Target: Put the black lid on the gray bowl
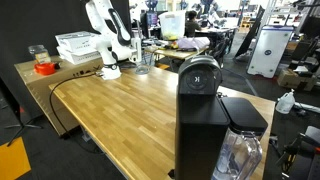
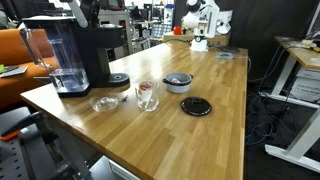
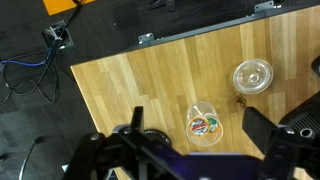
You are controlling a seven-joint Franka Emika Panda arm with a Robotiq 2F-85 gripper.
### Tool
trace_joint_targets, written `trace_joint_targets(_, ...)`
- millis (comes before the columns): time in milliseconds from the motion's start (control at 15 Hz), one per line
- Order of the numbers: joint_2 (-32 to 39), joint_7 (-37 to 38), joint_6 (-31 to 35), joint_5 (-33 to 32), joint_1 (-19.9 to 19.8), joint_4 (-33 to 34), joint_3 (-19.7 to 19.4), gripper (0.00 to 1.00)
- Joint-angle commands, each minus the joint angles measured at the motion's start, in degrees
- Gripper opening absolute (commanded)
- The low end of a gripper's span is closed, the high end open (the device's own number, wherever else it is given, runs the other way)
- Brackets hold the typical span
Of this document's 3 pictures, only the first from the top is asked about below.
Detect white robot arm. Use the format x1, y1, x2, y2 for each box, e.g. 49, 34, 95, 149
85, 0, 142, 80

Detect clear water tank black lid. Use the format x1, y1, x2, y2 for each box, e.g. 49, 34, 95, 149
211, 97, 268, 180

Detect background wooden table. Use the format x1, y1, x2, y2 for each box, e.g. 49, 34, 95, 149
149, 48, 205, 60

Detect black Keurig coffee machine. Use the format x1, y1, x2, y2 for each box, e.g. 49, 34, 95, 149
174, 55, 230, 180

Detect purple cloth pile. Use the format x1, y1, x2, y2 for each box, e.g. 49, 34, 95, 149
177, 37, 210, 50

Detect large clear plastic bin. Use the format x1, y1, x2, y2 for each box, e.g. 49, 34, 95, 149
159, 10, 185, 40

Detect person seated in background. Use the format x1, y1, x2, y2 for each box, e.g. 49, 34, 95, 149
185, 11, 201, 37

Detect stacked white boxes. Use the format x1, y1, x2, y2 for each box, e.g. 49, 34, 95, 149
55, 31, 100, 65

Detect white board panel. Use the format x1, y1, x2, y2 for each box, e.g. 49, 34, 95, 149
247, 25, 294, 78

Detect cardboard box cabinet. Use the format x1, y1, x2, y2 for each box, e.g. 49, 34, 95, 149
15, 56, 103, 137

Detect white plastic jug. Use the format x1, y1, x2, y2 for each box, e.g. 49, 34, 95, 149
275, 90, 295, 114

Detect clear plastic container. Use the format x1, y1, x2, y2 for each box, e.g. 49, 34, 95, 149
28, 45, 51, 64

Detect cardboard box on floor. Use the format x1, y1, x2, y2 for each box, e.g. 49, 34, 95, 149
277, 69, 317, 91

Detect black power cable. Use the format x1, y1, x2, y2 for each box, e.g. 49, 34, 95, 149
48, 71, 101, 141

